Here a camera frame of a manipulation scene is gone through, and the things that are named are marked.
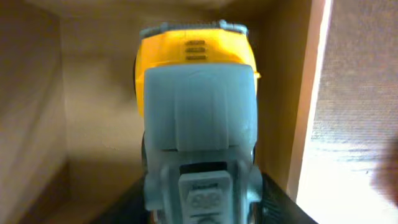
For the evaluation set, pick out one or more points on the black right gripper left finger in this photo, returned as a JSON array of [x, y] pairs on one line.
[[127, 209]]

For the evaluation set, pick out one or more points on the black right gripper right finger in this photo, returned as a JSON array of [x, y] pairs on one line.
[[276, 207]]

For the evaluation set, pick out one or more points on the grey and yellow toy truck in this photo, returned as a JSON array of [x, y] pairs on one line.
[[196, 89]]

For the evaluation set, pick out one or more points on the pink open box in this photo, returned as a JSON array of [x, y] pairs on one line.
[[70, 131]]

